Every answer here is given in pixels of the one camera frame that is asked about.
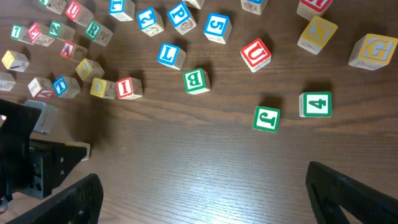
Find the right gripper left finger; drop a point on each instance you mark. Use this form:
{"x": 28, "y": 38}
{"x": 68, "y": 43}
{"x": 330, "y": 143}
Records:
{"x": 80, "y": 203}

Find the red U block right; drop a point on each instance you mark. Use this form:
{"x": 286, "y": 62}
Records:
{"x": 256, "y": 55}

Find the yellow block left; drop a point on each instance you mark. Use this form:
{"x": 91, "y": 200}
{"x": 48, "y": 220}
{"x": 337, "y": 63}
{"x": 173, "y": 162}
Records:
{"x": 15, "y": 61}

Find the red E block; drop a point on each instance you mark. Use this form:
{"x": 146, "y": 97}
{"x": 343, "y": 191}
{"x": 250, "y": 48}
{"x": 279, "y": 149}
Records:
{"x": 39, "y": 34}

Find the green R block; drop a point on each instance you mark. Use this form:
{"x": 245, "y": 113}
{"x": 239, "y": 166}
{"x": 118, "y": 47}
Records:
{"x": 98, "y": 33}

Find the red I block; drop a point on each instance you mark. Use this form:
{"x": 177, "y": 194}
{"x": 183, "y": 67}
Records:
{"x": 129, "y": 88}

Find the blue 2 block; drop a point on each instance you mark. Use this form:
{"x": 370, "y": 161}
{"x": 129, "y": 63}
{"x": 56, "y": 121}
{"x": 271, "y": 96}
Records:
{"x": 150, "y": 22}

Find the yellow S block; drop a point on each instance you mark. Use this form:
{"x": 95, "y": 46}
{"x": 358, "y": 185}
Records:
{"x": 88, "y": 69}

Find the yellow O block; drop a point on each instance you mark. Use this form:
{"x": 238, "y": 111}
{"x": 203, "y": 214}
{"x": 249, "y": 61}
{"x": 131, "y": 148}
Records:
{"x": 103, "y": 88}

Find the yellow K block right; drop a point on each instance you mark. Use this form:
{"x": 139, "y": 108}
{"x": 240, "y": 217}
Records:
{"x": 316, "y": 35}

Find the green B block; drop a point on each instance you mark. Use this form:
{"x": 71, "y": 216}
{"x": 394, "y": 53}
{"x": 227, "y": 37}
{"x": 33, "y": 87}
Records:
{"x": 196, "y": 81}

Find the yellow G block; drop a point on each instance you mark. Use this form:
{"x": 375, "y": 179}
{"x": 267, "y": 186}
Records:
{"x": 372, "y": 52}

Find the blue l block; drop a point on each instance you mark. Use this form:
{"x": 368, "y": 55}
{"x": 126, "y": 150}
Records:
{"x": 122, "y": 10}
{"x": 171, "y": 56}

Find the green 4 block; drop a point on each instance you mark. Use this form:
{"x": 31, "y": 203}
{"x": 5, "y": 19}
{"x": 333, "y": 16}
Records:
{"x": 315, "y": 104}

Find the blue T block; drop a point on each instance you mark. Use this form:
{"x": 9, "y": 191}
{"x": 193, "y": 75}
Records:
{"x": 66, "y": 87}

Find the red M block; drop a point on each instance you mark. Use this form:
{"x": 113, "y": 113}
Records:
{"x": 310, "y": 8}

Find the blue L block top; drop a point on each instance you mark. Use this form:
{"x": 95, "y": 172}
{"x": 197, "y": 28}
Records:
{"x": 122, "y": 10}

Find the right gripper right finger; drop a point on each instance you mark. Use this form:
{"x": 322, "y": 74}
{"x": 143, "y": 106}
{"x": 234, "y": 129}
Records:
{"x": 330, "y": 192}

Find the green J block top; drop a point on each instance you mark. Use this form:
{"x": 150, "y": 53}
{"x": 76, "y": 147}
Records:
{"x": 56, "y": 6}

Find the green J block lower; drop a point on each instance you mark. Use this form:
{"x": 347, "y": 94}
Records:
{"x": 266, "y": 119}

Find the red U block left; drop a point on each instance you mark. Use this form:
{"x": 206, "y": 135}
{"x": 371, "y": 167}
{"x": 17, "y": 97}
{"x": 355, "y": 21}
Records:
{"x": 79, "y": 14}

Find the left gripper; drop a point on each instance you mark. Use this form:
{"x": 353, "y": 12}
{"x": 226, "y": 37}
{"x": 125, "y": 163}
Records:
{"x": 31, "y": 166}

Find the blue L block lower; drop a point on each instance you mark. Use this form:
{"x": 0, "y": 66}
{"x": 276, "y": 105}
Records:
{"x": 171, "y": 56}

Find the green 7 block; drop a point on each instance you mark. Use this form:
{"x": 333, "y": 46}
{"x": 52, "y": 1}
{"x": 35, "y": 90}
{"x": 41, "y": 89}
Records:
{"x": 20, "y": 33}

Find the green j block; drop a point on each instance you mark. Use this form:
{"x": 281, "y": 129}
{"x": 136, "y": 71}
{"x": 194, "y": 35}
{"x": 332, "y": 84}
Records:
{"x": 266, "y": 119}
{"x": 56, "y": 6}

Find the red-sided wooden block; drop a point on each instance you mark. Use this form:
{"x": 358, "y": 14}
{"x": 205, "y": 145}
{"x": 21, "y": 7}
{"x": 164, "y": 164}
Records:
{"x": 41, "y": 88}

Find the blue 5 block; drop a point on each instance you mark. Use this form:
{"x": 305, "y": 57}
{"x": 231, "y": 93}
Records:
{"x": 218, "y": 28}

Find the blue P block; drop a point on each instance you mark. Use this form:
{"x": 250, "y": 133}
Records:
{"x": 181, "y": 18}

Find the green Z block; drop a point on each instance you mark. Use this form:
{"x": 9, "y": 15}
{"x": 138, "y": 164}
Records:
{"x": 60, "y": 31}

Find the plain wooden picture block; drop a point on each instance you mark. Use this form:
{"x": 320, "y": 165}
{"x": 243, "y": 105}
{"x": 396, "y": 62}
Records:
{"x": 7, "y": 81}

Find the red A block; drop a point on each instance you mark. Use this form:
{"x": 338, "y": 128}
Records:
{"x": 73, "y": 51}

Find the red u block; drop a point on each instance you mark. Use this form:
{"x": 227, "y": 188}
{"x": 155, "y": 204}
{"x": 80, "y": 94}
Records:
{"x": 256, "y": 55}
{"x": 79, "y": 14}

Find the blue D block right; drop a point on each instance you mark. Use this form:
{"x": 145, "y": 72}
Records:
{"x": 254, "y": 6}

